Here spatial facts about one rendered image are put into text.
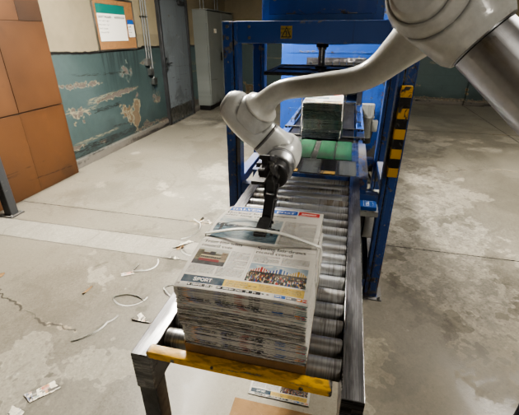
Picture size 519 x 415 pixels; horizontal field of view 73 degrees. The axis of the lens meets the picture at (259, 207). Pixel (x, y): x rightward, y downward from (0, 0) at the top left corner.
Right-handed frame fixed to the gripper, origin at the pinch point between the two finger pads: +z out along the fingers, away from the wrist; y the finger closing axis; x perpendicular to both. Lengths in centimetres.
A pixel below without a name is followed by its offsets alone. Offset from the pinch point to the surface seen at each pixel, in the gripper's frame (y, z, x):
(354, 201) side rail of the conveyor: 41, -79, -25
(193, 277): 9.1, 16.4, 10.9
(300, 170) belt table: 43, -113, 5
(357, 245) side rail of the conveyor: 37, -40, -26
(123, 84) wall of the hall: 61, -393, 297
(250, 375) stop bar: 29.7, 22.6, -2.6
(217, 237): 9.2, 1.3, 10.6
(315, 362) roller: 32.4, 14.4, -16.2
